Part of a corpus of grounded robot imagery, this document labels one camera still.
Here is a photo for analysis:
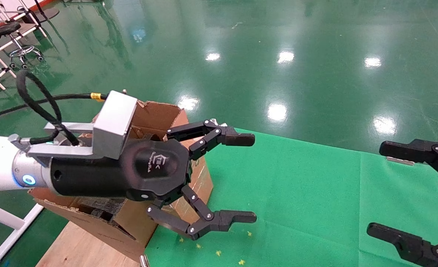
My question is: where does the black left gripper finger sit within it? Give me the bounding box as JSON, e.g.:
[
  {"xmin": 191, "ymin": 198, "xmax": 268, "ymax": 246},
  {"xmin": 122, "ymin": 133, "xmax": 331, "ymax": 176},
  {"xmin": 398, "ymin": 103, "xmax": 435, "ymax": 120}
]
[
  {"xmin": 146, "ymin": 185, "xmax": 257, "ymax": 241},
  {"xmin": 166, "ymin": 119, "xmax": 256, "ymax": 161}
]

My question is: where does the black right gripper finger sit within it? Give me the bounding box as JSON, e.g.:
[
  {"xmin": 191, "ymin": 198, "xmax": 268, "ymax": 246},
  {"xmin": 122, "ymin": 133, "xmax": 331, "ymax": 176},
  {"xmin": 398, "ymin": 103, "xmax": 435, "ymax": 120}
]
[
  {"xmin": 379, "ymin": 138, "xmax": 438, "ymax": 186},
  {"xmin": 367, "ymin": 222, "xmax": 438, "ymax": 267}
]

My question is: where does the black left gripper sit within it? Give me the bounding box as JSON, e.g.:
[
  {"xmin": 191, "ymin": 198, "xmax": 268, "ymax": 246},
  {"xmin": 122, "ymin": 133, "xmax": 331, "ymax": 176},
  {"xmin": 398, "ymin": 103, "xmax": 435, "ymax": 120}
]
[{"xmin": 50, "ymin": 141, "xmax": 193, "ymax": 203}]

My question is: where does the large open cardboard carton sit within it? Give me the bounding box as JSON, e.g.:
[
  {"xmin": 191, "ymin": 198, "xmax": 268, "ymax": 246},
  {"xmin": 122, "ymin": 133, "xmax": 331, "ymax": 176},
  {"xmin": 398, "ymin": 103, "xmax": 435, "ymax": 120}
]
[{"xmin": 28, "ymin": 100, "xmax": 214, "ymax": 262}]

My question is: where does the green table cloth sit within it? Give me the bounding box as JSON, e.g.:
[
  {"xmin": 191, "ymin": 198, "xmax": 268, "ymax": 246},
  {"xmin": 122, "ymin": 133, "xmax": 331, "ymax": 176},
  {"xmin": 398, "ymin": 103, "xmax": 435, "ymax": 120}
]
[{"xmin": 145, "ymin": 126, "xmax": 438, "ymax": 267}]

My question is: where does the black round floor base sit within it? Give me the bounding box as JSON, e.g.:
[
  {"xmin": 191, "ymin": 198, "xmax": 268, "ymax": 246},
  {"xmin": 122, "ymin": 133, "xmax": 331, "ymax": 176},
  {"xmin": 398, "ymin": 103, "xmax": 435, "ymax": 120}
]
[{"xmin": 29, "ymin": 7, "xmax": 60, "ymax": 23}]

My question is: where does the black wheeled stool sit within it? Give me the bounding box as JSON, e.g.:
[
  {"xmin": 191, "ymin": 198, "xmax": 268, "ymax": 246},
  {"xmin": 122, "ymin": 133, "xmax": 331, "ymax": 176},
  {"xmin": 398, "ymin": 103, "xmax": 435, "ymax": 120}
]
[{"xmin": 0, "ymin": 22, "xmax": 44, "ymax": 70}]

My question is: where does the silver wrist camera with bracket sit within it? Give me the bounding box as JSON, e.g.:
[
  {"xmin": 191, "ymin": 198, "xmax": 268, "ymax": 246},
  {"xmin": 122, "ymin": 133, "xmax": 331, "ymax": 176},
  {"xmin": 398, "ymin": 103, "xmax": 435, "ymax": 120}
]
[{"xmin": 8, "ymin": 90, "xmax": 138, "ymax": 161}]

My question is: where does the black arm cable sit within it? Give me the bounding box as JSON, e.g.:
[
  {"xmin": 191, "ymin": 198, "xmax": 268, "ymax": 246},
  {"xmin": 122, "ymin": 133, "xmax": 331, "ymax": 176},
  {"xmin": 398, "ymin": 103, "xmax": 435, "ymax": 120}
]
[{"xmin": 0, "ymin": 70, "xmax": 108, "ymax": 146}]

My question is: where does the white table frame leg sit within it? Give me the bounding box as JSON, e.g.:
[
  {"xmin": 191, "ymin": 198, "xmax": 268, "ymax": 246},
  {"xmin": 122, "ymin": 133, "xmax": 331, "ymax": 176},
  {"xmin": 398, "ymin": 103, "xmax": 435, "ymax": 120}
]
[{"xmin": 0, "ymin": 200, "xmax": 44, "ymax": 267}]

